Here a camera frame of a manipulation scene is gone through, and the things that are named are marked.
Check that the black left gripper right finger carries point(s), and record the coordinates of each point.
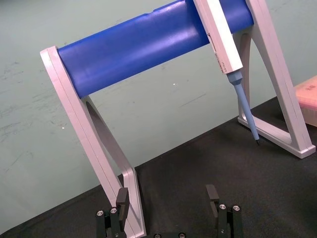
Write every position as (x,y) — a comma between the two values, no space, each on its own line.
(224,218)

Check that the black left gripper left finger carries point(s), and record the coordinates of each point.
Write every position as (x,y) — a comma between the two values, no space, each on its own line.
(123,205)

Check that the blue and grey pipette stand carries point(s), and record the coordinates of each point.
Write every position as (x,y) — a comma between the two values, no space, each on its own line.
(128,49)

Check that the black table cloth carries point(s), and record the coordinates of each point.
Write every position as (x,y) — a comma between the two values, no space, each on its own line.
(210,168)

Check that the white pipette with blue tip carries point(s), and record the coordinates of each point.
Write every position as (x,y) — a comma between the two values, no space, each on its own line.
(224,44)

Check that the pink translucent tip box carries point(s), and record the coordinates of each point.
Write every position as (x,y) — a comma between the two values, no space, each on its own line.
(308,98)

